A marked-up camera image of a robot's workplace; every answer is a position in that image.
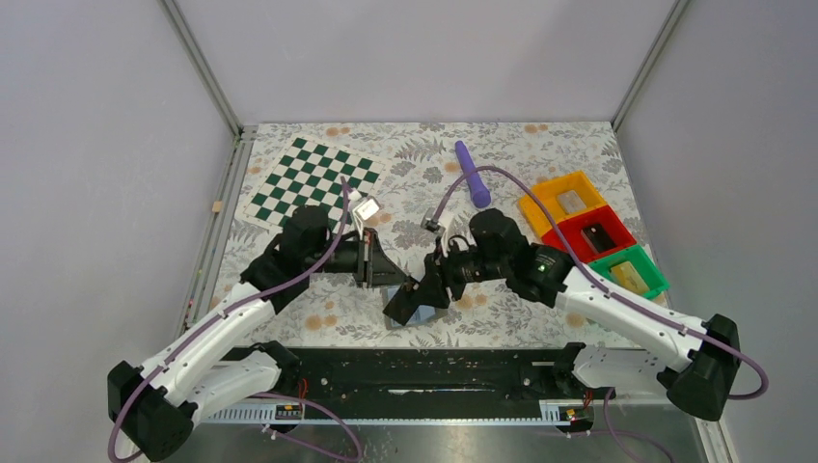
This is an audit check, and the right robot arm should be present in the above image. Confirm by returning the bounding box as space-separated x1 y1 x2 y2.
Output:
383 208 741 422

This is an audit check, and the yellow item in green bin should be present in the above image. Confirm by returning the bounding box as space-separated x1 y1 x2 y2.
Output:
610 261 649 295

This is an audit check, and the red bin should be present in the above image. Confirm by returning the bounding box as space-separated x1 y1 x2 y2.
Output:
558 205 637 263

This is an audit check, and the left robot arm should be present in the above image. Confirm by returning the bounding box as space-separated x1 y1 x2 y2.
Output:
106 199 403 462

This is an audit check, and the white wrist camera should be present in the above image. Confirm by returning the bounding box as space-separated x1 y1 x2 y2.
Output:
351 196 381 223
421 208 454 242

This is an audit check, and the green white chessboard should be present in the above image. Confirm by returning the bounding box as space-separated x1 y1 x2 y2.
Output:
236 135 393 232

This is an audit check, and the green bin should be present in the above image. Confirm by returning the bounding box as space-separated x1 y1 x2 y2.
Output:
589 245 669 300

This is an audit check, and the floral table mat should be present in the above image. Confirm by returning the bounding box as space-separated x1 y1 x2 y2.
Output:
236 122 648 348

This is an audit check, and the purple cylinder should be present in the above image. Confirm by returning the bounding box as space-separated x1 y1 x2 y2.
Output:
454 141 492 208

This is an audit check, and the black item in red bin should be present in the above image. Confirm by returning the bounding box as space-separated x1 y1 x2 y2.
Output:
581 224 616 255

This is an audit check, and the silver item in yellow bin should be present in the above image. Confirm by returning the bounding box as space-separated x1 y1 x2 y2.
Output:
557 190 586 215

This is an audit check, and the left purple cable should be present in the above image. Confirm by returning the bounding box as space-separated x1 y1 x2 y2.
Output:
106 177 366 463

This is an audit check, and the yellow bin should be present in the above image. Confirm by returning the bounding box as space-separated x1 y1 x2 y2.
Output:
517 171 608 237

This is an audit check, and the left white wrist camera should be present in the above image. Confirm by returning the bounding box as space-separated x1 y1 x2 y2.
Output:
351 196 381 223

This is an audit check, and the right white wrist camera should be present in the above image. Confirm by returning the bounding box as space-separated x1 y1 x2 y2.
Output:
421 208 454 242

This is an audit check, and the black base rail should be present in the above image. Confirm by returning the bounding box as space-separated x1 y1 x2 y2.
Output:
271 343 606 421

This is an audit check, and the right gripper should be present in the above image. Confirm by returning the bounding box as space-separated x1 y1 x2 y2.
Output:
410 234 510 310

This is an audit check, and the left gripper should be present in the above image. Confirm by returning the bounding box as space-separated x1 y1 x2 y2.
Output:
306 227 411 287

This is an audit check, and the grey card holder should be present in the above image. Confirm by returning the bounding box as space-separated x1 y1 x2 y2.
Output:
381 286 448 330

